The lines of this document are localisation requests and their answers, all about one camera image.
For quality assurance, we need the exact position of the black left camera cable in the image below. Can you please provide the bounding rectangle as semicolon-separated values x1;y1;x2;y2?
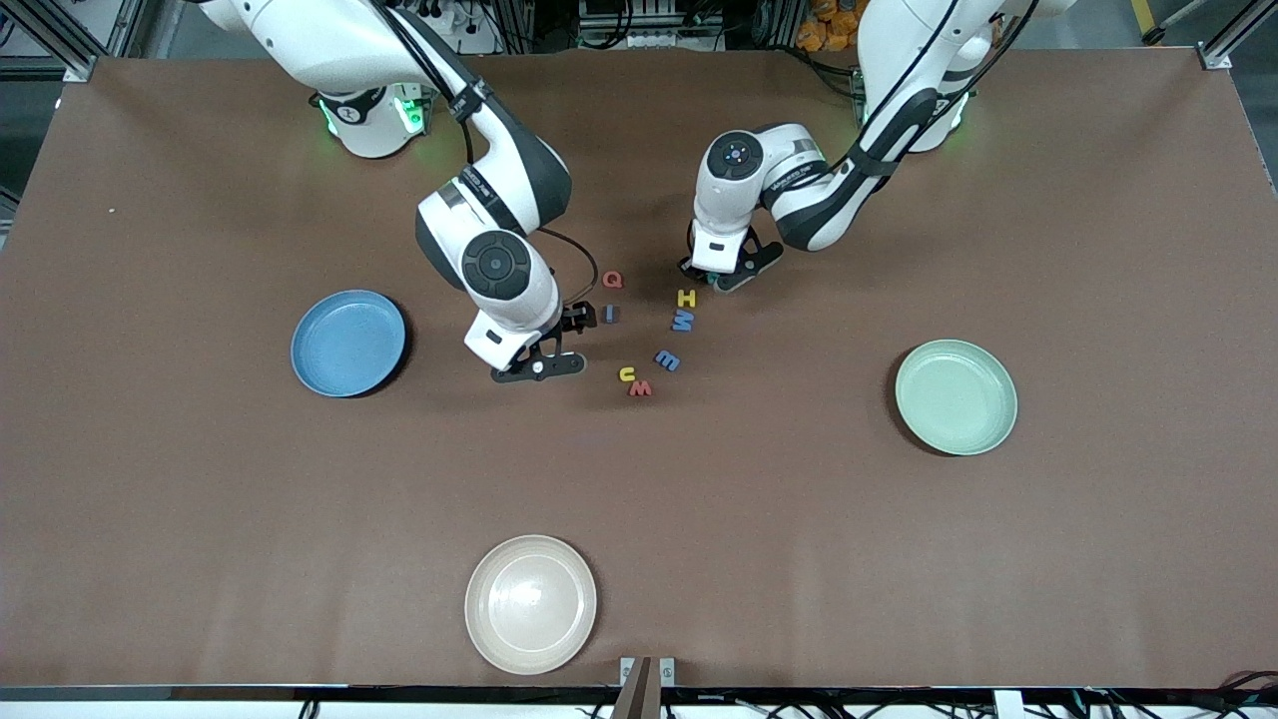
685;0;1039;256

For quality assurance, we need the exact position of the white power strip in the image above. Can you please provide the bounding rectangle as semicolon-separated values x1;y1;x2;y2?
419;0;500;56

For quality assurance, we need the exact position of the aluminium frame profile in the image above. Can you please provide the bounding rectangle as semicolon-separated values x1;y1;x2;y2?
0;0;101;83
1198;0;1278;71

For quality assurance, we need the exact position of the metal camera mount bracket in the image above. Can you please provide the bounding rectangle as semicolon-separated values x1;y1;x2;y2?
619;656;677;719

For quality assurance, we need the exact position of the grey electronics rack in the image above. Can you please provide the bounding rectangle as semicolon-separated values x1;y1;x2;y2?
577;0;725;51

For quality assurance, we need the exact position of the pale green round plate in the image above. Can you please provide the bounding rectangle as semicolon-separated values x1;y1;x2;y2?
894;339;1019;457

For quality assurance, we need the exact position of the orange objects pile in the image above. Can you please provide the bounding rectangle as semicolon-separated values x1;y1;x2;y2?
797;0;865;53

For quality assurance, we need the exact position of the beige round plate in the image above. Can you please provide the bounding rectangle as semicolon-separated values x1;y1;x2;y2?
464;534;599;676

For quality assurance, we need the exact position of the black camera cable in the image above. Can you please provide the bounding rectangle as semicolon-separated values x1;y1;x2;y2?
685;0;1039;256
371;0;600;309

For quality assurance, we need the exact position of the blue round plate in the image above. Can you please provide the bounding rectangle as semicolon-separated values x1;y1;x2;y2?
290;290;408;398

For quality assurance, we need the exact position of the black right camera cable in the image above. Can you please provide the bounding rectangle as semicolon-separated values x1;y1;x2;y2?
371;0;600;309

